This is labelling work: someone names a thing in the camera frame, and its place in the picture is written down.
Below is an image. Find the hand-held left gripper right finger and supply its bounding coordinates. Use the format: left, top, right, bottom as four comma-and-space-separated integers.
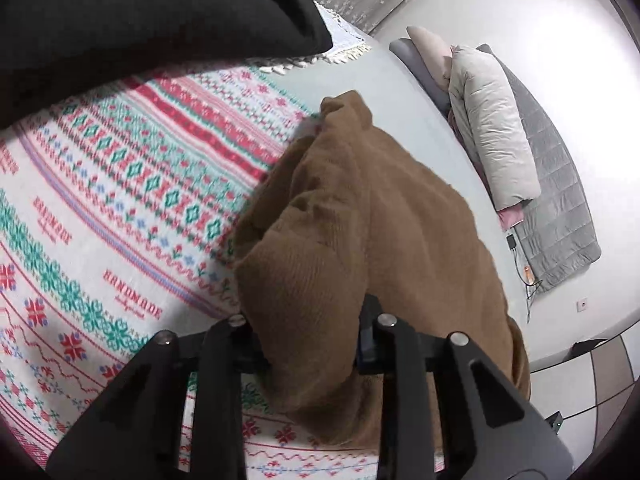
356, 294, 573, 480

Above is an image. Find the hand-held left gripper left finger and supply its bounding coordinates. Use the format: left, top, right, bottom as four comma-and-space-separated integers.
45, 312, 273, 480

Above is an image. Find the brown corduroy jacket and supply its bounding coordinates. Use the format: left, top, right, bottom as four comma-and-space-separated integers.
231, 90, 532, 451

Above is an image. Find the pink cloth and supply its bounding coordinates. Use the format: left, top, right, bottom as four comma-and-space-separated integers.
497, 200, 526, 233

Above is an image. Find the patterned printed blanket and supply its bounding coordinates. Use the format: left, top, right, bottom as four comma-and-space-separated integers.
0, 57, 446, 480

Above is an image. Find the white wardrobe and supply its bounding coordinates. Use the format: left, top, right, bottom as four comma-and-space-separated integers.
530, 332, 640, 456

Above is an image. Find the bed with grey sheet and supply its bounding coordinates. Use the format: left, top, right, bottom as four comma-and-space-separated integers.
280, 35, 621, 371

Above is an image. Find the grey quilted headboard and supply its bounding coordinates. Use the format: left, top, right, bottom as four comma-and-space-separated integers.
475, 43, 602, 292

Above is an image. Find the grey pillow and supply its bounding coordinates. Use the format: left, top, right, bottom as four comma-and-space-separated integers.
389, 38, 451, 116

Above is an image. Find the light pink pillow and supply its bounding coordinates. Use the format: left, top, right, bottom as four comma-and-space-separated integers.
406, 25, 453, 93

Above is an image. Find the white fringed cloth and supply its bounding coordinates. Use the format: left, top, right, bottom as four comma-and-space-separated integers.
255, 2, 373, 77

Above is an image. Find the black garment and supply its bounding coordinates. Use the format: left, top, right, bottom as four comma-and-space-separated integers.
0, 0, 333, 131

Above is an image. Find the black cable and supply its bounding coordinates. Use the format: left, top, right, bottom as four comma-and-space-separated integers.
512, 250, 543, 321

